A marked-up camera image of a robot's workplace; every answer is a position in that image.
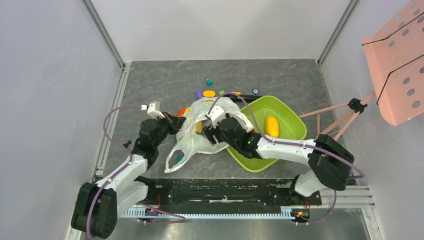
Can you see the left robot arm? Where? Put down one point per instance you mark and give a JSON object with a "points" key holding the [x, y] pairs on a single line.
{"points": [[100, 204]]}

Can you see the green plastic tray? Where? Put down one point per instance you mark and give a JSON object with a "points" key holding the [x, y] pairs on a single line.
{"points": [[290, 127]]}

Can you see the teal cube block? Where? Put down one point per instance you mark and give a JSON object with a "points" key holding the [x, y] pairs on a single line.
{"points": [[209, 82]]}

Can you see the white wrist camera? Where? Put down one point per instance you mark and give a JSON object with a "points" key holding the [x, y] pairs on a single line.
{"points": [[153, 109], [216, 115]]}

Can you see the yellow fake pear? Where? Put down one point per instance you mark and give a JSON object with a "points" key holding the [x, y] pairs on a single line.
{"points": [[199, 127]]}

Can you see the yellow fake lemon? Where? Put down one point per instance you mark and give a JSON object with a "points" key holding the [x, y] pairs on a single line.
{"points": [[272, 126]]}

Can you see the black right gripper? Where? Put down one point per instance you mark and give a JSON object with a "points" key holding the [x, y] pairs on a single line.
{"points": [[212, 133]]}

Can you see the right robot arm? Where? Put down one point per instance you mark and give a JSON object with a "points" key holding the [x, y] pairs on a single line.
{"points": [[330, 163]]}

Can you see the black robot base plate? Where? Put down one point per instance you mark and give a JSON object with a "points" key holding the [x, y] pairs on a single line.
{"points": [[269, 191]]}

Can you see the purple toy eggplant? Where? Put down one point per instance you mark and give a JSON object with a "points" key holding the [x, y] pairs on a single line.
{"points": [[199, 94]]}

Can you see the pink music stand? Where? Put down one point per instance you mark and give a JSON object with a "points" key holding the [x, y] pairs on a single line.
{"points": [[379, 58]]}

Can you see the yellow oval toy piece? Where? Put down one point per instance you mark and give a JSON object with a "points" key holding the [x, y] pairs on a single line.
{"points": [[209, 93]]}

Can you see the white plastic bag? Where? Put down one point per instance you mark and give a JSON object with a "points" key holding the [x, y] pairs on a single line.
{"points": [[191, 140]]}

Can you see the orange small toy piece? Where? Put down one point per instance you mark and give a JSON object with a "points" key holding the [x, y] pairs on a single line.
{"points": [[180, 113]]}

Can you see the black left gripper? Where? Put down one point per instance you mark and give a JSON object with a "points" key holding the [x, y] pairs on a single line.
{"points": [[175, 123]]}

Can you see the blue poker chip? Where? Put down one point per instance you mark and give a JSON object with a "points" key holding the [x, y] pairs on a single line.
{"points": [[255, 91]]}

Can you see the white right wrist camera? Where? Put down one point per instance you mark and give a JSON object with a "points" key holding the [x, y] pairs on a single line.
{"points": [[216, 115]]}

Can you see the teal block near base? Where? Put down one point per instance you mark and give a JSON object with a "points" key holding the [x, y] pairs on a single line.
{"points": [[179, 158]]}

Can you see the black marker pen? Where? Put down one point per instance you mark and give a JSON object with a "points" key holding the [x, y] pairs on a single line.
{"points": [[246, 97]]}

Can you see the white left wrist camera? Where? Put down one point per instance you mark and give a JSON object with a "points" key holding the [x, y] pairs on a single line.
{"points": [[153, 109]]}

